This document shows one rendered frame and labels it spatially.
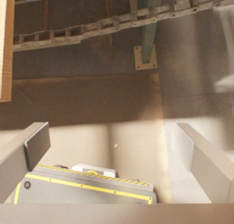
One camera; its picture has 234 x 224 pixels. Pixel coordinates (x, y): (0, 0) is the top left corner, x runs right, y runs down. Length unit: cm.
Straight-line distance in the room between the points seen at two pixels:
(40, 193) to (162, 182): 70
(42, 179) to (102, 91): 64
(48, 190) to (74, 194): 13
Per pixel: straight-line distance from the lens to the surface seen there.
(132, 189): 83
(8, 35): 39
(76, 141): 118
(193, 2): 67
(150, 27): 84
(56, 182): 91
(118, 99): 113
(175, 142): 16
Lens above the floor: 112
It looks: 80 degrees down
